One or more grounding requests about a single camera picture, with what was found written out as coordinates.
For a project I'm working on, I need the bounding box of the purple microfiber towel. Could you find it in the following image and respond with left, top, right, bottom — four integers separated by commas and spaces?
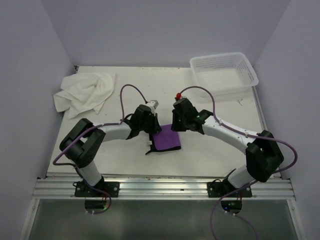
145, 124, 182, 155

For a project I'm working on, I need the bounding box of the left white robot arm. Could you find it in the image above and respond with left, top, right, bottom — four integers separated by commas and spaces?
59, 100, 162, 197

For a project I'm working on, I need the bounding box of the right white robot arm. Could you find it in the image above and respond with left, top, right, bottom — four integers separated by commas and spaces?
171, 98, 284, 197

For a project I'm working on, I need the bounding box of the white perforated plastic basket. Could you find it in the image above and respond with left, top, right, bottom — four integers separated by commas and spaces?
189, 52, 259, 101

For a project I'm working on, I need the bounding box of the white crumpled towel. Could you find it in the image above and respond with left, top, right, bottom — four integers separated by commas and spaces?
53, 72, 117, 120

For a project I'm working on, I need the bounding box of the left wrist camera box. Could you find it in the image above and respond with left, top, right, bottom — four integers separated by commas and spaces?
145, 100, 159, 112

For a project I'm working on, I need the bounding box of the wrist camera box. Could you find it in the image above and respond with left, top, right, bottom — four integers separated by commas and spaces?
145, 100, 159, 112
174, 92, 186, 101

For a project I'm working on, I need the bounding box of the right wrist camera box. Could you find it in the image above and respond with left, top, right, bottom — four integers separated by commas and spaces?
174, 92, 186, 101

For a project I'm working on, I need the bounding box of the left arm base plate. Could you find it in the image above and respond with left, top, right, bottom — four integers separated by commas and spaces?
72, 181, 120, 198

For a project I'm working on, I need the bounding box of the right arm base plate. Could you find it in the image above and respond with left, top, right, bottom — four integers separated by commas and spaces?
206, 179, 253, 198

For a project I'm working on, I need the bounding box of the aluminium mounting rail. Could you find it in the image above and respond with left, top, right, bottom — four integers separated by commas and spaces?
31, 174, 296, 200

